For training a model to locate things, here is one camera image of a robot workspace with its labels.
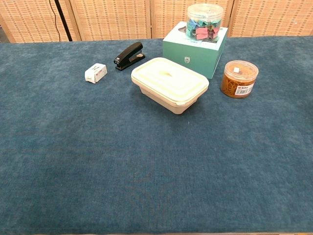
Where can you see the teal cardboard box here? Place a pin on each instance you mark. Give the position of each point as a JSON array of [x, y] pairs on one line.
[[195, 56]]

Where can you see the blue table cloth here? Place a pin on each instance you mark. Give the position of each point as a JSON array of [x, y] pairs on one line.
[[146, 159]]

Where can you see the black tripod stand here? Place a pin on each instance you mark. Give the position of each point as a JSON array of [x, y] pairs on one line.
[[63, 22]]

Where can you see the clear jar of binder clips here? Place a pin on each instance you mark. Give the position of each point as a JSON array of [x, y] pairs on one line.
[[205, 22]]

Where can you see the black stapler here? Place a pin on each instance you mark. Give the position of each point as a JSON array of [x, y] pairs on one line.
[[127, 56]]

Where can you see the clear jar of rubber bands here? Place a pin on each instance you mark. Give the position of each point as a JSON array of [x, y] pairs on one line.
[[238, 80]]

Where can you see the cream lidded food container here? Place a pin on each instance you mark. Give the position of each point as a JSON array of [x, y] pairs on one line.
[[168, 85]]

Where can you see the bamboo folding screen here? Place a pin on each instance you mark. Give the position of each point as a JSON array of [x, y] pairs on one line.
[[110, 19]]

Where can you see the small white staple box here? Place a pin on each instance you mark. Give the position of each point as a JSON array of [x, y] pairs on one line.
[[96, 73]]

